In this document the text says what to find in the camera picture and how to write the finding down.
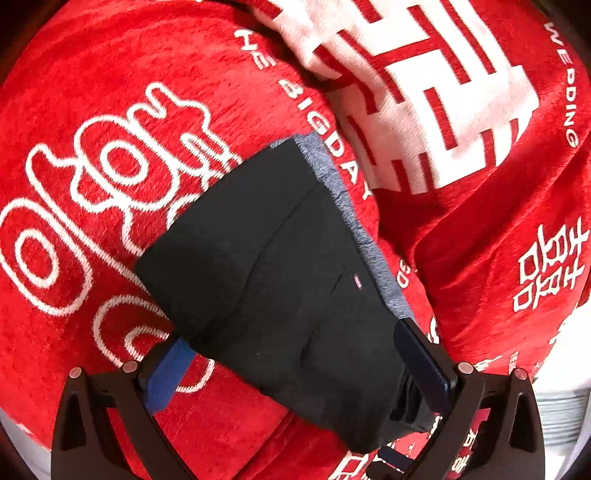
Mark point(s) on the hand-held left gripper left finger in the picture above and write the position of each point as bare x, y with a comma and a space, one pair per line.
168, 374

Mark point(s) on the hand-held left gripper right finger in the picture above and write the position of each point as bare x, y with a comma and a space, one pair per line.
425, 364

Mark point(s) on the blue-grey floral cloth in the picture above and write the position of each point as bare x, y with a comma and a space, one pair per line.
388, 281

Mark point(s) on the black pants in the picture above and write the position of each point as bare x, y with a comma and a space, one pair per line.
277, 277

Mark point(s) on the red quilt with white print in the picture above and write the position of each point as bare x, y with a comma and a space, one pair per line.
485, 230

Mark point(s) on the white ribbed bin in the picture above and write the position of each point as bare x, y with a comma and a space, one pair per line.
563, 415

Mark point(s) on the red printed blanket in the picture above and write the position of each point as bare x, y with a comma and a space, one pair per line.
92, 69

